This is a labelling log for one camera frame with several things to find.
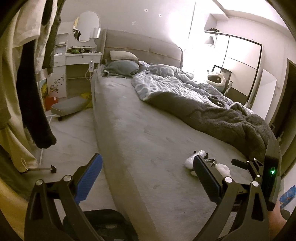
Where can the dark grey fleece blanket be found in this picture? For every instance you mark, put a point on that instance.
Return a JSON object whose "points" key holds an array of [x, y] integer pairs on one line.
{"points": [[249, 134]]}

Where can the beige hanging coat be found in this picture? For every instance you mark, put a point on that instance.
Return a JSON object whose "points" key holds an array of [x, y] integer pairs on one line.
{"points": [[32, 21]]}

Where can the grey padded stool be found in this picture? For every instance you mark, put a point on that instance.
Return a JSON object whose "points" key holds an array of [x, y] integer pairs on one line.
{"points": [[69, 106]]}

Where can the yellow cloth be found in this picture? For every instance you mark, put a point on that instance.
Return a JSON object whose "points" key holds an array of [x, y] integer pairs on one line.
{"points": [[88, 97]]}

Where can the black trash bin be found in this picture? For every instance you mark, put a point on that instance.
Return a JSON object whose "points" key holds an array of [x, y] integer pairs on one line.
{"points": [[109, 224]]}

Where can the grey-blue pillow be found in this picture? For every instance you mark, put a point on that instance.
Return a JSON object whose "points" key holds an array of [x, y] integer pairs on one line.
{"points": [[120, 68]]}

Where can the silver table lamp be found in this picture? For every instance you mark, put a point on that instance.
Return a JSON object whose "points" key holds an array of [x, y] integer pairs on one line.
{"points": [[96, 33]]}

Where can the blue paper on floor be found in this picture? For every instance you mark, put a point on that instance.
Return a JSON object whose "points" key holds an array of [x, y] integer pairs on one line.
{"points": [[288, 196]]}

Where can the olive green hanging garment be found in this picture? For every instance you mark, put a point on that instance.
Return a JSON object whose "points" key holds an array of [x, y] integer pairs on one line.
{"points": [[48, 62]]}

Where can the grey bed mattress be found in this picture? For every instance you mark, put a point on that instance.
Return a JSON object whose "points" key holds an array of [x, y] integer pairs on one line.
{"points": [[144, 151]]}

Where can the white cat bed pod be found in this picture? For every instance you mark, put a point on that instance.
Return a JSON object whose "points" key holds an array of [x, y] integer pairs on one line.
{"points": [[217, 80]]}

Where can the black hanging garment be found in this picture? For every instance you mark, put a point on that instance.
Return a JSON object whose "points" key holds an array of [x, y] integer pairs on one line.
{"points": [[33, 115]]}

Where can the white remote on cable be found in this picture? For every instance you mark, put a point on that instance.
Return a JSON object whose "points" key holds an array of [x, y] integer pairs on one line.
{"points": [[89, 72]]}

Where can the white clothes rack base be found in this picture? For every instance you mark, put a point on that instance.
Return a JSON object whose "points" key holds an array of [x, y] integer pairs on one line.
{"points": [[41, 167]]}

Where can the round vanity mirror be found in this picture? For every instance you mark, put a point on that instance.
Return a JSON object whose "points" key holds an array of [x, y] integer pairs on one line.
{"points": [[84, 24]]}

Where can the grey upholstered headboard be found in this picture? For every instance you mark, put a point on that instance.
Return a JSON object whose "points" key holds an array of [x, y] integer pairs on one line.
{"points": [[150, 50]]}

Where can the white wardrobe sliding doors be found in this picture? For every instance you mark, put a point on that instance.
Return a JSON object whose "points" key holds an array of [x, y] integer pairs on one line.
{"points": [[238, 59]]}

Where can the cream pillow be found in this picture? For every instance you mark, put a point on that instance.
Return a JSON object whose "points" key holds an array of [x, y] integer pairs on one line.
{"points": [[122, 55]]}

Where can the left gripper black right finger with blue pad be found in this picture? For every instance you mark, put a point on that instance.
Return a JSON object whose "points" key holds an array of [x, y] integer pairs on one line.
{"points": [[240, 212]]}

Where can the red box on floor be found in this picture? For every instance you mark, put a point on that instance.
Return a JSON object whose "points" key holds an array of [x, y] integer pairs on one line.
{"points": [[49, 101]]}

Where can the white dressing table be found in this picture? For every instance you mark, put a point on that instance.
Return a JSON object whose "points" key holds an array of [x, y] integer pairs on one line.
{"points": [[71, 61]]}

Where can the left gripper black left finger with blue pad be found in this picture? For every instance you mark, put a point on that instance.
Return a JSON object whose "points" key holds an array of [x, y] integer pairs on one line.
{"points": [[42, 218]]}

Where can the blue patterned duvet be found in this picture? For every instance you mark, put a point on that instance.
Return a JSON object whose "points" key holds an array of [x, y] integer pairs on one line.
{"points": [[155, 79]]}

